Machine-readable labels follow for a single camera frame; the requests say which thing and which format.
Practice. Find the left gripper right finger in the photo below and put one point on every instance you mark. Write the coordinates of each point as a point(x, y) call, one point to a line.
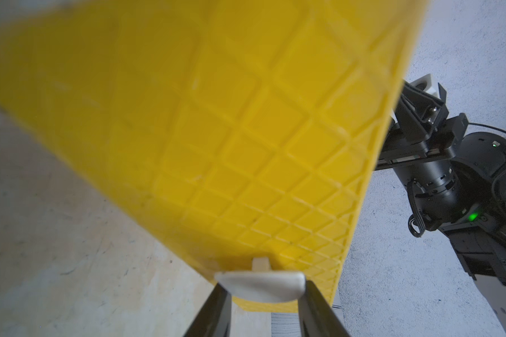
point(316, 316)

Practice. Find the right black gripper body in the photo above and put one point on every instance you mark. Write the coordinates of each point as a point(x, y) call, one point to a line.
point(435, 192)

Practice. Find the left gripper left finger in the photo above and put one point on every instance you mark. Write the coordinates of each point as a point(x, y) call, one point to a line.
point(214, 317)

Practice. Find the yellow drawer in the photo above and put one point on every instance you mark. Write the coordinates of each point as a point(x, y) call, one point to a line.
point(229, 130)

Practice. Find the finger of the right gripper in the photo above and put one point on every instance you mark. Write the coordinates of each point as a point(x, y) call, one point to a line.
point(419, 113)

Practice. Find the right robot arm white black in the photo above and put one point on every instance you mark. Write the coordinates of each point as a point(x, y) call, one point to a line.
point(479, 239)

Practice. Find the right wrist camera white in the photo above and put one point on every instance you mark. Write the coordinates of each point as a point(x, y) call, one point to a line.
point(428, 85)

